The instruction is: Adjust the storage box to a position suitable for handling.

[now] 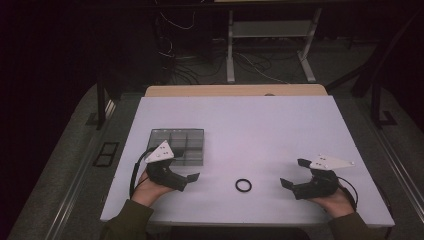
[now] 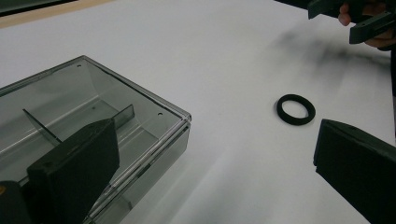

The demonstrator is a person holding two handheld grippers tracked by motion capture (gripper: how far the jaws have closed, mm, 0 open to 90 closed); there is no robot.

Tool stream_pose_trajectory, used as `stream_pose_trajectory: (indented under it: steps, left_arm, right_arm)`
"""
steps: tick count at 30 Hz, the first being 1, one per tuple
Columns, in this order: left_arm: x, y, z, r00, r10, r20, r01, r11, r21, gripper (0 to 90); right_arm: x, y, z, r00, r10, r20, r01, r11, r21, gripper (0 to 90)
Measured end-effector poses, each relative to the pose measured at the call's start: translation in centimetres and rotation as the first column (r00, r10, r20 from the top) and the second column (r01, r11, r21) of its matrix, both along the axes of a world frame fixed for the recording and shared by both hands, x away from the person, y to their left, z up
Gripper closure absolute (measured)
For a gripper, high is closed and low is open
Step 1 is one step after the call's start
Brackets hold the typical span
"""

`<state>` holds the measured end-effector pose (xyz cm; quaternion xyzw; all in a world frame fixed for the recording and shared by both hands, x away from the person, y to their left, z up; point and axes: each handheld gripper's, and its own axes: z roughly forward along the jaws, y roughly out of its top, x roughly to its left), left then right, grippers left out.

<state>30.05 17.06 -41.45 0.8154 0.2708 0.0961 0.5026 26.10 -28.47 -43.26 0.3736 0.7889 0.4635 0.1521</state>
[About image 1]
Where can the black upright stand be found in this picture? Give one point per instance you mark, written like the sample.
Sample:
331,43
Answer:
101,106
376,106

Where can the white metal stand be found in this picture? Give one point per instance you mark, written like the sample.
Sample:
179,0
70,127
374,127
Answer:
270,29

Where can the clear plastic compartment box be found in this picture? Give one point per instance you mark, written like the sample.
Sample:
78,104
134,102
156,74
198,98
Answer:
190,141

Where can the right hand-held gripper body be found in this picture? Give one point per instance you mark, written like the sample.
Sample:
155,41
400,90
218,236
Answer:
320,188

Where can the black slanted beam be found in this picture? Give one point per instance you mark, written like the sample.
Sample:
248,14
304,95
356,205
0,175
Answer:
373,56

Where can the person's left hand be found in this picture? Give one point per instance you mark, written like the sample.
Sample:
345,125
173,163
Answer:
148,192

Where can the person's right hand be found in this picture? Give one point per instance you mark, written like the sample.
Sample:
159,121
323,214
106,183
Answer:
336,204

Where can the wooden board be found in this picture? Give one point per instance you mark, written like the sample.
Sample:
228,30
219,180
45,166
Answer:
233,90

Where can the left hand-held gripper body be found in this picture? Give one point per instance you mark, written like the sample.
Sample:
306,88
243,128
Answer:
163,176

